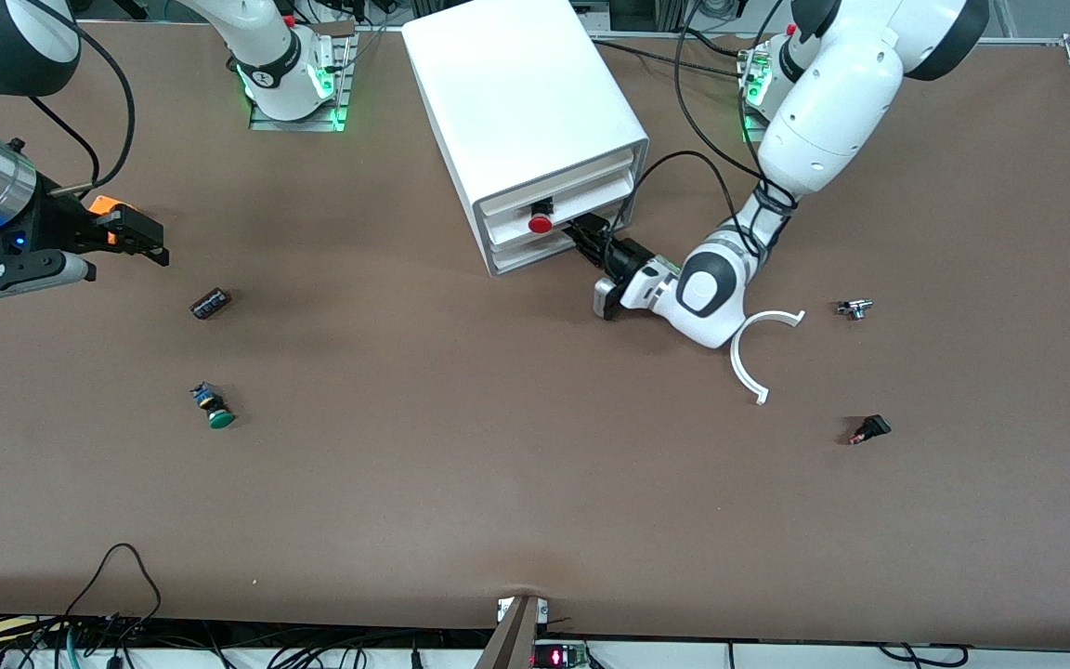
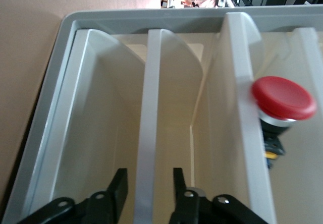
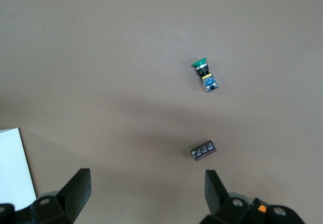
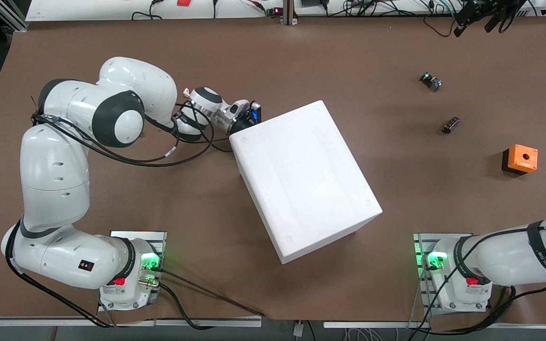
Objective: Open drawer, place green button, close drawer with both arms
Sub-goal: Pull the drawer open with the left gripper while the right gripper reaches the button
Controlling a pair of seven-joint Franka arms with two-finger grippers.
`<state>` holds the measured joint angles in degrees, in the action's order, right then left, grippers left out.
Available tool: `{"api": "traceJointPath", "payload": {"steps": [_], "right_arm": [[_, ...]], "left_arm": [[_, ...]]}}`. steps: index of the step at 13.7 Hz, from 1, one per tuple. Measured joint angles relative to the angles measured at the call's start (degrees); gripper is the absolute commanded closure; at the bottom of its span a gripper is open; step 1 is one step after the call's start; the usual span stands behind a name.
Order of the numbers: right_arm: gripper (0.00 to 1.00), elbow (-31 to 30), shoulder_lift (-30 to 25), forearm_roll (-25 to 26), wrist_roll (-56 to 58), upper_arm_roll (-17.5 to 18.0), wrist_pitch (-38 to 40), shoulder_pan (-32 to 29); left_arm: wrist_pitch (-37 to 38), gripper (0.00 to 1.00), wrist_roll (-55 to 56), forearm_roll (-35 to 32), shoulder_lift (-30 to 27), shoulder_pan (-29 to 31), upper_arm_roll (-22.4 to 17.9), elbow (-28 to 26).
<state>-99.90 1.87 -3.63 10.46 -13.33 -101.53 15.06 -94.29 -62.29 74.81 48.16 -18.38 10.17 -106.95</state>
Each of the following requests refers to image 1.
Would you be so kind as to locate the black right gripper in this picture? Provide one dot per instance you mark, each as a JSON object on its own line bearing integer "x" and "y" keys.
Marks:
{"x": 54, "y": 228}

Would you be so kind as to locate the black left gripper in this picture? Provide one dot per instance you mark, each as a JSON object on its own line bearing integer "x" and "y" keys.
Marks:
{"x": 626, "y": 255}

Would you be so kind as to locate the white plastic drawer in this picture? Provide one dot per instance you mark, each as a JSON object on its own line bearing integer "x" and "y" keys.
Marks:
{"x": 581, "y": 177}
{"x": 521, "y": 258}
{"x": 572, "y": 209}

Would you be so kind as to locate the green mushroom push button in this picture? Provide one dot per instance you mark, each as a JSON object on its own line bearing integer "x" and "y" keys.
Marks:
{"x": 219, "y": 418}

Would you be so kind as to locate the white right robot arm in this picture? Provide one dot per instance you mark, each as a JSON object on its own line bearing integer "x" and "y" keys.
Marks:
{"x": 266, "y": 56}

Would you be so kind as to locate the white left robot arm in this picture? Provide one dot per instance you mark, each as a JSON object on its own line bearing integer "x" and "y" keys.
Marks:
{"x": 823, "y": 102}

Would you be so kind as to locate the red mushroom push button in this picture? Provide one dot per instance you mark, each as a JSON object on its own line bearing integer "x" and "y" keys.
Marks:
{"x": 541, "y": 224}

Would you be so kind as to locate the white drawer cabinet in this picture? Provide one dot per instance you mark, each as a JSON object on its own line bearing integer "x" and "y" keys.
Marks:
{"x": 516, "y": 84}

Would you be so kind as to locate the orange plastic gripper attachment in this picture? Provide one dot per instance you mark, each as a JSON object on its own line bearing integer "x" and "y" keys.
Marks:
{"x": 106, "y": 206}

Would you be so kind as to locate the black cylindrical capacitor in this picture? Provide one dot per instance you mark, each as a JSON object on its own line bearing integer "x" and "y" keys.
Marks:
{"x": 211, "y": 304}

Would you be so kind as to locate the chrome tee fitting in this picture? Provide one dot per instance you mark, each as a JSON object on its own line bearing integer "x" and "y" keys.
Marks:
{"x": 855, "y": 308}

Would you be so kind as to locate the device with red display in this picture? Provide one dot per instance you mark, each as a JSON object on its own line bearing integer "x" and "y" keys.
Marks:
{"x": 558, "y": 657}

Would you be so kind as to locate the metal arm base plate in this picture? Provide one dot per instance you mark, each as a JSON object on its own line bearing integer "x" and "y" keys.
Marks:
{"x": 261, "y": 123}
{"x": 751, "y": 125}

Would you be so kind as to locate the black square push switch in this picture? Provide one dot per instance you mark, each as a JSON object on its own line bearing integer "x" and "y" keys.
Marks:
{"x": 874, "y": 427}

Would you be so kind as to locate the metal mount post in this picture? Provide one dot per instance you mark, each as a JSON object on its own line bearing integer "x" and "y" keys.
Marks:
{"x": 512, "y": 636}

